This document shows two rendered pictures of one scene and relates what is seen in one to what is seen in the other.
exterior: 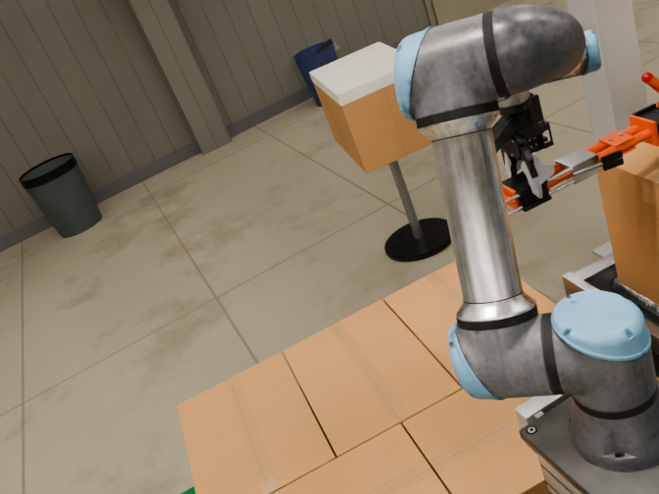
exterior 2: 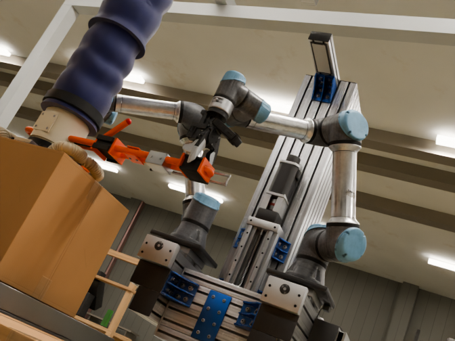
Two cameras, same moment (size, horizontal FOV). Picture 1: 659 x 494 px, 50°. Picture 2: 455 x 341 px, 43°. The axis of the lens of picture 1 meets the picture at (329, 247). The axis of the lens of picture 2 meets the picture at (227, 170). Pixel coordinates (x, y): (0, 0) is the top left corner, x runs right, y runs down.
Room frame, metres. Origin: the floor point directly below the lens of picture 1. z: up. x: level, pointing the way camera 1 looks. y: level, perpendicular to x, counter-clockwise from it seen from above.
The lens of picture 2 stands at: (2.57, 0.66, 0.56)
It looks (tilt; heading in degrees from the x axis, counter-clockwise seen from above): 21 degrees up; 220
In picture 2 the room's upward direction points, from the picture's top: 25 degrees clockwise
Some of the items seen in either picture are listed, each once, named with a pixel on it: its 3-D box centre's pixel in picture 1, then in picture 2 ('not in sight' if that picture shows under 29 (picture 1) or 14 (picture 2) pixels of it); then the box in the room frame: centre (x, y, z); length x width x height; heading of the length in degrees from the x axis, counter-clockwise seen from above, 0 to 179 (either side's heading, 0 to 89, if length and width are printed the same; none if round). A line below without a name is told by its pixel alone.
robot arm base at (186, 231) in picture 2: not in sight; (190, 235); (0.86, -0.78, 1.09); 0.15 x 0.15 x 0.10
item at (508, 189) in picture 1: (523, 188); (195, 168); (1.37, -0.44, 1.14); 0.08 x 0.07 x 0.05; 98
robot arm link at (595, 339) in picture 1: (598, 347); (319, 244); (0.75, -0.29, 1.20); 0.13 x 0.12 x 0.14; 63
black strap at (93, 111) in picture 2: not in sight; (74, 111); (1.44, -1.04, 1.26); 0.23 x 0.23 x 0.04
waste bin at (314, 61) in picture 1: (324, 72); not in sight; (6.60, -0.59, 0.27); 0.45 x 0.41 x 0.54; 103
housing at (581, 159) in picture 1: (578, 166); (160, 162); (1.38, -0.58, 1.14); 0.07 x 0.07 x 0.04; 8
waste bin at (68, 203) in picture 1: (64, 196); not in sight; (5.98, 1.93, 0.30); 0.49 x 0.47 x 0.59; 103
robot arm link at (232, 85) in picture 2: not in sight; (230, 89); (1.36, -0.46, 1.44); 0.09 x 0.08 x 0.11; 153
